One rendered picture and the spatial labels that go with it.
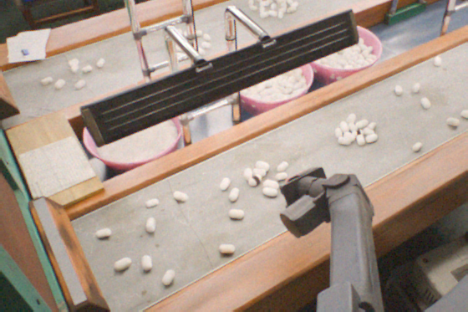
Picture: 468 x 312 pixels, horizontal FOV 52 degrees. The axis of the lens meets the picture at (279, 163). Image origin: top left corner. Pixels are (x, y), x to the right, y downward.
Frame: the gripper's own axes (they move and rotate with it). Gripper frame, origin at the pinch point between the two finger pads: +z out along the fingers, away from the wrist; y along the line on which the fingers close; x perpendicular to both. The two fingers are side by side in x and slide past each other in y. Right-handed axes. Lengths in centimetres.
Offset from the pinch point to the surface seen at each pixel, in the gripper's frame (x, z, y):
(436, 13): -21, 52, -108
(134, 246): 1.3, 17.0, 33.1
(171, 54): -35.5, 12.9, 9.6
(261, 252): 11.1, 1.4, 10.6
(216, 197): -0.3, 18.6, 10.9
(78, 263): -3.2, 6.5, 44.7
